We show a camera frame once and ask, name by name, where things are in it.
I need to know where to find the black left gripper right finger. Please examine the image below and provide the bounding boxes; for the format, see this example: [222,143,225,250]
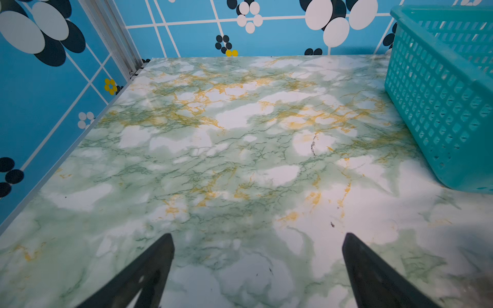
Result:
[342,233,438,307]

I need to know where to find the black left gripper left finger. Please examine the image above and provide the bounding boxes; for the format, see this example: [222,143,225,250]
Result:
[78,234,175,307]

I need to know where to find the teal plastic basket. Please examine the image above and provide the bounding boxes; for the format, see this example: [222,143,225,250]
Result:
[385,6,492,194]

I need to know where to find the aluminium corner post left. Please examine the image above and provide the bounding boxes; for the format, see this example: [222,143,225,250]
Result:
[79,0,144,80]

